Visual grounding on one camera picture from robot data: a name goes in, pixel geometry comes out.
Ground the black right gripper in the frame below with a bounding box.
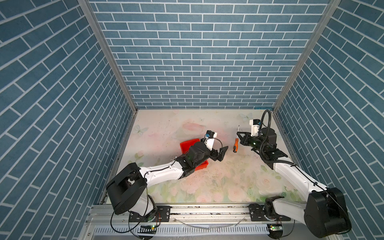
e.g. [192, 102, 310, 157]
[237, 130, 267, 154]

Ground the orange handled screwdriver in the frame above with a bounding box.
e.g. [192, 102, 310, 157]
[233, 126, 240, 153]

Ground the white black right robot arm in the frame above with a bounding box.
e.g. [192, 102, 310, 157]
[237, 127, 352, 238]

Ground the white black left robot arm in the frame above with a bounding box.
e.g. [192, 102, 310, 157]
[106, 142, 229, 218]

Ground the red plastic bin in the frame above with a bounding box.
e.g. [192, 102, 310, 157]
[180, 139, 209, 171]

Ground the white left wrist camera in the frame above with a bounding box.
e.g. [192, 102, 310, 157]
[201, 130, 217, 151]

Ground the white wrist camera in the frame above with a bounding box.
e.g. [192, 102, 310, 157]
[201, 130, 217, 151]
[250, 119, 261, 137]

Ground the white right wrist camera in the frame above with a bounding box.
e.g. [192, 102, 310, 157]
[250, 119, 261, 137]

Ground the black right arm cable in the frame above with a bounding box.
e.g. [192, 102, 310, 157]
[258, 109, 301, 169]

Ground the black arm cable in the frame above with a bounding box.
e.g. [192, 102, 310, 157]
[110, 191, 160, 235]
[258, 109, 301, 169]

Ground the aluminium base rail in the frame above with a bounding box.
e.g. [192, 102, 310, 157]
[79, 203, 316, 240]

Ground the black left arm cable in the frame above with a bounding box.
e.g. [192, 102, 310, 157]
[110, 191, 160, 235]

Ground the aluminium corner post right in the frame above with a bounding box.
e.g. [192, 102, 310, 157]
[272, 0, 342, 113]

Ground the aluminium corner post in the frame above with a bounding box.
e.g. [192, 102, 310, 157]
[77, 0, 138, 113]
[272, 0, 342, 113]

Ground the aluminium corner post left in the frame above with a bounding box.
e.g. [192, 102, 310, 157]
[77, 0, 138, 113]

